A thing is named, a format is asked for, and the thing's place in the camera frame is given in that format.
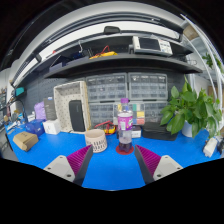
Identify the grey small-parts drawer cabinet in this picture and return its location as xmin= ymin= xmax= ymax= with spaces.
xmin=85 ymin=73 xmax=128 ymax=104
xmin=131 ymin=101 xmax=168 ymax=126
xmin=127 ymin=71 xmax=169 ymax=102
xmin=88 ymin=102 xmax=118 ymax=128

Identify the white metal shelf rack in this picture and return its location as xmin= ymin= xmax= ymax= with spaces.
xmin=181 ymin=14 xmax=224 ymax=111

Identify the flat black case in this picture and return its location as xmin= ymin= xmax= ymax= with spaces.
xmin=141 ymin=121 xmax=179 ymax=142

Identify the white power adapter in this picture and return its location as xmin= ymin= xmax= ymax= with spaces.
xmin=202 ymin=136 xmax=219 ymax=158

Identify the green potted plant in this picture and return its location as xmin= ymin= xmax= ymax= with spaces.
xmin=159 ymin=75 xmax=224 ymax=139

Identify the small flat white box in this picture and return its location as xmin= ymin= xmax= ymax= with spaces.
xmin=131 ymin=125 xmax=143 ymax=139

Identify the purple bag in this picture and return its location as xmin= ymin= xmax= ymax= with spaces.
xmin=33 ymin=101 xmax=48 ymax=121

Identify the yellow multimeter with red leads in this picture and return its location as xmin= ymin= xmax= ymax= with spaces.
xmin=93 ymin=120 xmax=118 ymax=136

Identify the clear bottle with purple cap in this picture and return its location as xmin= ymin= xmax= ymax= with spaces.
xmin=116 ymin=97 xmax=134 ymax=154

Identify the brown cardboard box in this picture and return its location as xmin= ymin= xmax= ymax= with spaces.
xmin=12 ymin=131 xmax=40 ymax=152

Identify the white perforated crate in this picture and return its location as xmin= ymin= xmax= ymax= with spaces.
xmin=53 ymin=80 xmax=92 ymax=134

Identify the dark grey upright box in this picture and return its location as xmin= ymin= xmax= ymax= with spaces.
xmin=43 ymin=96 xmax=58 ymax=121

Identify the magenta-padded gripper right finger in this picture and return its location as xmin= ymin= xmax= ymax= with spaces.
xmin=133 ymin=144 xmax=184 ymax=186

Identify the blue box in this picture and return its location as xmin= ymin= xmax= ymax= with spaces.
xmin=25 ymin=119 xmax=46 ymax=137

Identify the white cardboard box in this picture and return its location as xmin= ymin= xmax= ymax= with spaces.
xmin=42 ymin=118 xmax=62 ymax=136

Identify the beige patterned cup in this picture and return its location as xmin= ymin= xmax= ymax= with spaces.
xmin=84 ymin=128 xmax=108 ymax=154

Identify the black speaker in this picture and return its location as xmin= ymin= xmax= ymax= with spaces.
xmin=68 ymin=99 xmax=86 ymax=133

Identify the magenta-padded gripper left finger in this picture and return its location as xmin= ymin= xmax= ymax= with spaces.
xmin=43 ymin=144 xmax=95 ymax=187

